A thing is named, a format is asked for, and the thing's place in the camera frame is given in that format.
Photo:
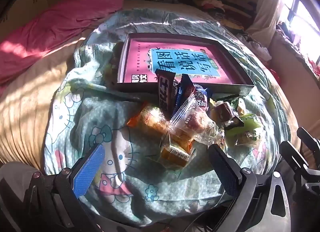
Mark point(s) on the beige curtain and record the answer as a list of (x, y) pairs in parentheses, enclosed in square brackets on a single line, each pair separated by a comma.
[(267, 9)]

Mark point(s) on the pink and blue book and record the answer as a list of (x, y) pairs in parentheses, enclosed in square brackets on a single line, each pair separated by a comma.
[(140, 57)]

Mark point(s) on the bed with beige sheet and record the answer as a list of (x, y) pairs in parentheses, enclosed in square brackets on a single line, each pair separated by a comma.
[(25, 112)]

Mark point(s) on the clear round pastry packet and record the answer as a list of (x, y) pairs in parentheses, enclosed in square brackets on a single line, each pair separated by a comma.
[(192, 124)]

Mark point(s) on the white cloth heap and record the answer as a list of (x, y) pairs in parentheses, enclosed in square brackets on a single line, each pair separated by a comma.
[(252, 44)]

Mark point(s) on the dark cardboard box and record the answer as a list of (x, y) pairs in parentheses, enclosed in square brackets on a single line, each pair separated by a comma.
[(135, 89)]

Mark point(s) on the brown square snack packet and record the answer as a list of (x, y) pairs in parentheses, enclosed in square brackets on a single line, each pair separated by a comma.
[(222, 112)]

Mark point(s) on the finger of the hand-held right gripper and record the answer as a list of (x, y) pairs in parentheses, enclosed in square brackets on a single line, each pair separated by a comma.
[(291, 153), (307, 138)]

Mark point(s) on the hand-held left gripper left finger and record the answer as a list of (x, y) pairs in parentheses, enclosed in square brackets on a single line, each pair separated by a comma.
[(88, 169)]

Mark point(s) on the cartoon cat printed blanket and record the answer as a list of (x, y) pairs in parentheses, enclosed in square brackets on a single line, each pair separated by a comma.
[(117, 147)]

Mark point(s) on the black chocolate bar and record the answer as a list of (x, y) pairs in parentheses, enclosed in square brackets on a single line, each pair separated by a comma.
[(165, 92)]

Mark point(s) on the pink quilt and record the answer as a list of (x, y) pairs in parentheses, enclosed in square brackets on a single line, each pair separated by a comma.
[(50, 29)]

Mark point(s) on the window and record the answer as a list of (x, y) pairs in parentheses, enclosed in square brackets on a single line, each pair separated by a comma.
[(305, 17)]

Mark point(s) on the orange snack packet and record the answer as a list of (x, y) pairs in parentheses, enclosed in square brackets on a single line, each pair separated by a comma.
[(147, 120)]

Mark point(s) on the brown cake packet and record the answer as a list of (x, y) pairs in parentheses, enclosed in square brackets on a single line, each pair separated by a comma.
[(175, 155)]

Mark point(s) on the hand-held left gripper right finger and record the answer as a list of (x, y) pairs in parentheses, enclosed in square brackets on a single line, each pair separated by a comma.
[(223, 169)]

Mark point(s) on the green milk bread packet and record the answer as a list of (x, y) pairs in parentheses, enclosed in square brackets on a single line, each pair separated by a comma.
[(250, 124)]

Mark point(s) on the pile of folded clothes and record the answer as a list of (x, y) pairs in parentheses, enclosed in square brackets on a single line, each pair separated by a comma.
[(215, 2)]

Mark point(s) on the clear green label pastry packet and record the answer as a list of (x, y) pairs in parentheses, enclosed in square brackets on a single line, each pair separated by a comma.
[(242, 108)]

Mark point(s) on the blue cookie packet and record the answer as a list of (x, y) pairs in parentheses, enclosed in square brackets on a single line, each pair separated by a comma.
[(200, 95)]

